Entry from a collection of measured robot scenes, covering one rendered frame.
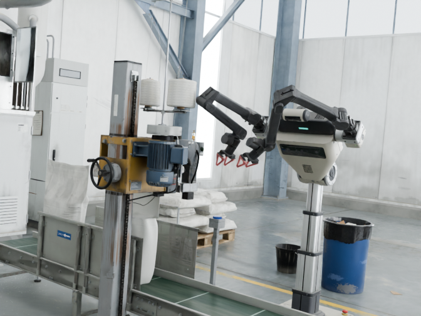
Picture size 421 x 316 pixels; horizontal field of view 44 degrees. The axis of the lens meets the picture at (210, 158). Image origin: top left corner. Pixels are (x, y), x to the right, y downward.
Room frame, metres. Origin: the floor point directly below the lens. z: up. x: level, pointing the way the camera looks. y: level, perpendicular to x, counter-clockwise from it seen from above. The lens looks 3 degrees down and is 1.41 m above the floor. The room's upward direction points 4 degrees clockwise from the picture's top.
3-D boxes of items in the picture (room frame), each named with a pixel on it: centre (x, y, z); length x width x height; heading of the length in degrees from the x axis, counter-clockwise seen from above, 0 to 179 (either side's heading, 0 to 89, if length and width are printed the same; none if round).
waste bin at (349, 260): (4.93, -1.35, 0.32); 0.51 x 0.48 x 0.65; 143
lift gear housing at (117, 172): (2.88, 0.54, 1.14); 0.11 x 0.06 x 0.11; 53
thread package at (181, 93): (3.00, 0.19, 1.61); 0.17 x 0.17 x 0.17
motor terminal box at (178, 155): (2.86, 0.17, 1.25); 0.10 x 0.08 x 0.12; 168
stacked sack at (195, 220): (6.13, 0.29, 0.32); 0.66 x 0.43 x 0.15; 145
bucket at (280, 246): (5.40, -0.89, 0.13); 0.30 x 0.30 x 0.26
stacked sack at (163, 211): (6.22, 0.48, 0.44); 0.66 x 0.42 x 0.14; 47
